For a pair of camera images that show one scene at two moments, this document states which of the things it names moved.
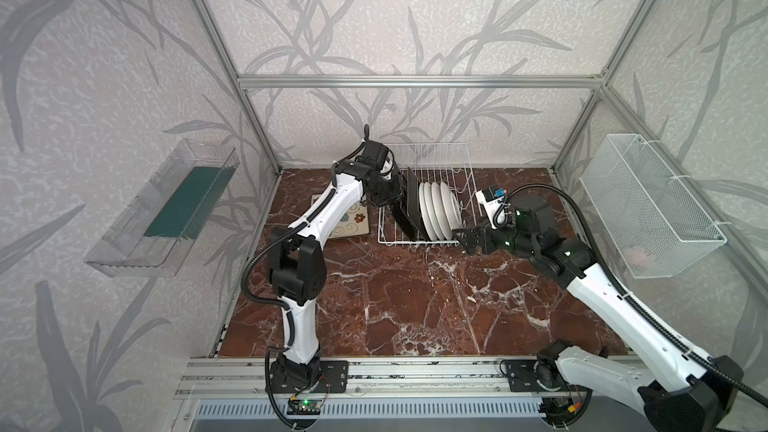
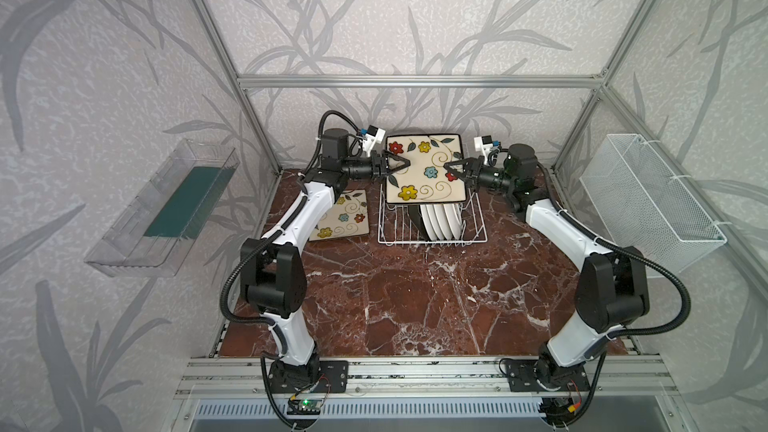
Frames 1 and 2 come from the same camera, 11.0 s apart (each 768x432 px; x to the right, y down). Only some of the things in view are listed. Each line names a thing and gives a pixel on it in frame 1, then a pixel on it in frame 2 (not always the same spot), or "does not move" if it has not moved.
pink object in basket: x=636 y=254 does not move
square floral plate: x=355 y=223 does not move
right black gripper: x=483 y=239 → x=477 y=174
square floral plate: x=414 y=232 → x=426 y=179
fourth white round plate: x=451 y=211 does not move
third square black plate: x=414 y=205 does not move
